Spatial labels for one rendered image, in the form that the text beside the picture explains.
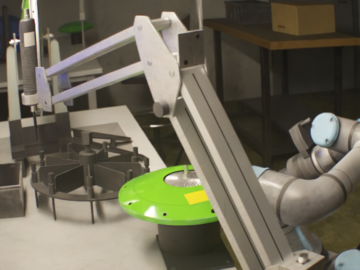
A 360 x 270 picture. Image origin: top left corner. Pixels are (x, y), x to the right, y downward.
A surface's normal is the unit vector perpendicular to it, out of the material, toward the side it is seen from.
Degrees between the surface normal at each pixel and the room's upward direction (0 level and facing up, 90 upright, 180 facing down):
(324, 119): 66
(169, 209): 24
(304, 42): 90
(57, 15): 90
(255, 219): 54
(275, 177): 17
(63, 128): 90
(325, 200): 72
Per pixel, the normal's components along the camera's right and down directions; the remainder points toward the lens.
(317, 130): -0.75, -0.20
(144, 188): -0.28, -0.89
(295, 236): 0.40, 0.44
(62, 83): -0.75, 0.23
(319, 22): 0.50, 0.23
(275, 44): 0.28, 0.27
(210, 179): 0.51, -0.41
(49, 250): -0.05, -0.95
